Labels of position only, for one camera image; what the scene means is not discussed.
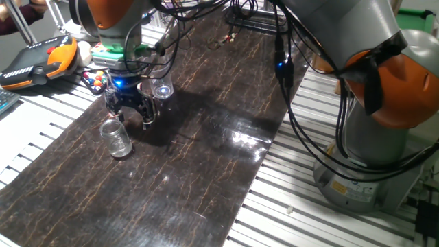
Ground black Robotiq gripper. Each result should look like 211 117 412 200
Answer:
104 72 159 131

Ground small clear glass jar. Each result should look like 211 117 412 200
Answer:
99 118 133 158

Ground person forearm maroon sleeve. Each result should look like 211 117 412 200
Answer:
0 5 45 36

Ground clear plastic cup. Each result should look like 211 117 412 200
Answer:
147 63 174 100

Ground black triangle with billiard balls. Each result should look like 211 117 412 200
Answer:
80 68 111 96

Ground white round ball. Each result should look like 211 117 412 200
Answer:
75 40 93 67

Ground dark marble pattern mat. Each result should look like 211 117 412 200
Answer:
0 6 309 247

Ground black filament spool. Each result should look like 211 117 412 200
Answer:
68 0 92 37

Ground orange black teach pendant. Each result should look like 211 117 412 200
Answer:
0 34 79 91

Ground small circuit board red light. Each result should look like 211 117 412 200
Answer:
207 32 237 51

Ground grey metal tripod leg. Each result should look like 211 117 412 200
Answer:
1 0 38 45

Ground black USB hub blue light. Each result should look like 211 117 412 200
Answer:
274 34 295 89

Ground cardboard box with flaps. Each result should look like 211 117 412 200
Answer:
311 51 335 75

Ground green mini pool table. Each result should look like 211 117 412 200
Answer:
396 7 435 34

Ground grey wrist camera green mount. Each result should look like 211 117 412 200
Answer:
91 47 145 72

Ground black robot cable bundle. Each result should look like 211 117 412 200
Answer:
123 0 439 183

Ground aluminium frame strut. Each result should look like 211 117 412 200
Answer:
390 0 404 16

